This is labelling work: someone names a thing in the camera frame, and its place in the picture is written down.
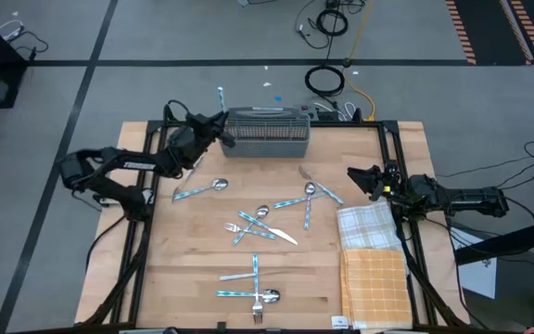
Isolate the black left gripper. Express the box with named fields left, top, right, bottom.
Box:
left=168, top=110, right=237, bottom=169

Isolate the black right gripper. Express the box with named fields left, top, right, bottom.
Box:
left=346, top=160, right=417, bottom=208

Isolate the blue patterned handle spoon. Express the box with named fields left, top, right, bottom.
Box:
left=172, top=177, right=230, bottom=202
left=232, top=204, right=271, bottom=246
left=303, top=182, right=317, bottom=231
left=215, top=289, right=282, bottom=305

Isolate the white plaid cloth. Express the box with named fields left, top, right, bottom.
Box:
left=336, top=200, right=406, bottom=254

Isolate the grey mesh cutlery basket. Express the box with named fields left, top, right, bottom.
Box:
left=219, top=106, right=312, bottom=159

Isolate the grey power strip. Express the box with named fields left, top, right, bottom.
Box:
left=294, top=103, right=340, bottom=123

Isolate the orange plaid cloth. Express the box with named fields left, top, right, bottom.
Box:
left=339, top=248, right=414, bottom=331

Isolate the white box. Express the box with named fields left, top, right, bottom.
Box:
left=449, top=225, right=500, bottom=301

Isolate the black desk edge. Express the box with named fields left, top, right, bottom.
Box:
left=453, top=216, right=534, bottom=266

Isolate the black aluminium table frame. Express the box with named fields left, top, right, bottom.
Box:
left=75, top=119, right=471, bottom=331

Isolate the white floor cable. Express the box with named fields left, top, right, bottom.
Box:
left=313, top=100, right=357, bottom=121

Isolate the black cable coil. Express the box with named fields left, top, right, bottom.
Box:
left=303, top=64, right=347, bottom=98
left=315, top=7, right=350, bottom=38

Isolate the black floor cable bundle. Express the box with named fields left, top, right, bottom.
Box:
left=435, top=140, right=534, bottom=192

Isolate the thin black cable white plug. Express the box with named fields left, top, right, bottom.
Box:
left=293, top=0, right=332, bottom=51

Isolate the yellow floor cable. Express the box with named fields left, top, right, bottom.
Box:
left=343, top=0, right=377, bottom=122

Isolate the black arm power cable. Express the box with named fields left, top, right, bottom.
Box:
left=84, top=212, right=129, bottom=275

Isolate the white cable with adapter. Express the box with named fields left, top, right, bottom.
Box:
left=0, top=18, right=26, bottom=42

